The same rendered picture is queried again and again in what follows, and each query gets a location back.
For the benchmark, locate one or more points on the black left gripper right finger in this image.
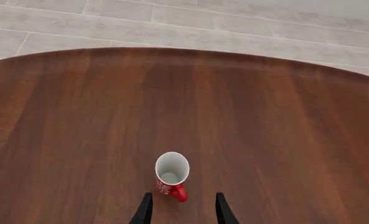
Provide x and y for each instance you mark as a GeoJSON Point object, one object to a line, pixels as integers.
{"type": "Point", "coordinates": [224, 211]}

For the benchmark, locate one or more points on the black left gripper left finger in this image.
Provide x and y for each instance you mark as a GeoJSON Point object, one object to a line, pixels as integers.
{"type": "Point", "coordinates": [143, 211]}

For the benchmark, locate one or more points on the red mug with white print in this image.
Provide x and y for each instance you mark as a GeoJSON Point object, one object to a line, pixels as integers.
{"type": "Point", "coordinates": [172, 173]}

